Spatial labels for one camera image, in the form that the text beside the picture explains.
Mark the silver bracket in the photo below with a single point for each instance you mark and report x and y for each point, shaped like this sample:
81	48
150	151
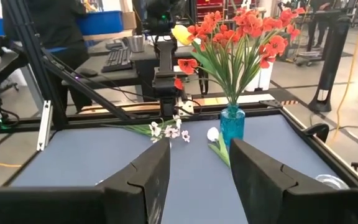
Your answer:
44	124

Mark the yellow tulip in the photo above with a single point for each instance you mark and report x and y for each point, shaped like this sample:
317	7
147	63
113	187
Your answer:
182	34

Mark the small white flower bouquet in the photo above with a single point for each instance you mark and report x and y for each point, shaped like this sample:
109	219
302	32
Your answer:
171	132

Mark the metal cup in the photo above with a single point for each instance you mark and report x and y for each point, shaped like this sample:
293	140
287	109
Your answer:
136	43

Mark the black computer mouse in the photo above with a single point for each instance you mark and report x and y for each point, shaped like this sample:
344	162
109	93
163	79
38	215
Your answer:
88	72

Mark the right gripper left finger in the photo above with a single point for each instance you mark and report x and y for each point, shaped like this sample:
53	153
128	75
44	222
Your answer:
141	193

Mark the blue-grey table mat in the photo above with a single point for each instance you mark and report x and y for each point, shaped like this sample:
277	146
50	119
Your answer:
89	155

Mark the black mat orange striped edge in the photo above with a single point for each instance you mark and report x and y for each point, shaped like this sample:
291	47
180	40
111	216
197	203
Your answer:
278	103

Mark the cardboard box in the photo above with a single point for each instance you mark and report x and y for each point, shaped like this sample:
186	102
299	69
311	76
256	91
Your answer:
129	20

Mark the white tulip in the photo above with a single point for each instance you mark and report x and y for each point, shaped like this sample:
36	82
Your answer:
212	134

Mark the white bin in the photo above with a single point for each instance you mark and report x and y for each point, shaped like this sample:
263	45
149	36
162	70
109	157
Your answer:
264	81

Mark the blue plastic bin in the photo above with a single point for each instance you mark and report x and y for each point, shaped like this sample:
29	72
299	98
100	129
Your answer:
99	23

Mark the blue glass vase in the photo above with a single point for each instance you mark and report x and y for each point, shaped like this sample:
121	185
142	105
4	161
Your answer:
232	127

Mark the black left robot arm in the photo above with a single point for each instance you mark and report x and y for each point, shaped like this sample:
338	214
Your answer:
165	81

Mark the clear glass vase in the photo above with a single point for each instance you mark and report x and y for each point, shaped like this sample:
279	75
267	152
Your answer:
332	182

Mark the grey desk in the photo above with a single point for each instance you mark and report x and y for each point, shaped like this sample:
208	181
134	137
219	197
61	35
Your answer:
120	76

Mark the red cabinet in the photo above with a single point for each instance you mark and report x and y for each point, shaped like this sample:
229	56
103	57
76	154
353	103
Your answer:
210	9

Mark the person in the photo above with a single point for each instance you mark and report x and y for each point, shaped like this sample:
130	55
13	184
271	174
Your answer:
319	21
57	25

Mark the black keyboard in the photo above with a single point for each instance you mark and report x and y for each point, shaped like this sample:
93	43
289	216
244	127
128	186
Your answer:
117	59

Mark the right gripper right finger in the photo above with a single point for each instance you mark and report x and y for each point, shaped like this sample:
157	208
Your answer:
259	193

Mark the black floor stand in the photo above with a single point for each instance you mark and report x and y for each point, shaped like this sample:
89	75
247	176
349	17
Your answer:
331	62

